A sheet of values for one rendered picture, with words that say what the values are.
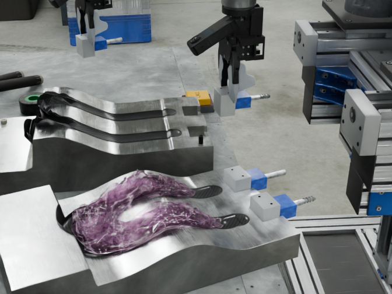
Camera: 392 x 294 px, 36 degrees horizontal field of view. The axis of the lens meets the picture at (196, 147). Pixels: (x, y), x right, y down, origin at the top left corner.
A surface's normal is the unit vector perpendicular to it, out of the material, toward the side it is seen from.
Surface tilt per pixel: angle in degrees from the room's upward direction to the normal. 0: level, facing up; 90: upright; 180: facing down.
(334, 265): 0
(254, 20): 90
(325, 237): 0
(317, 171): 0
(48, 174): 90
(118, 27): 91
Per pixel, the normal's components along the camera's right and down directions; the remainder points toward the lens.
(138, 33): 0.16, 0.48
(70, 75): 0.00, -0.88
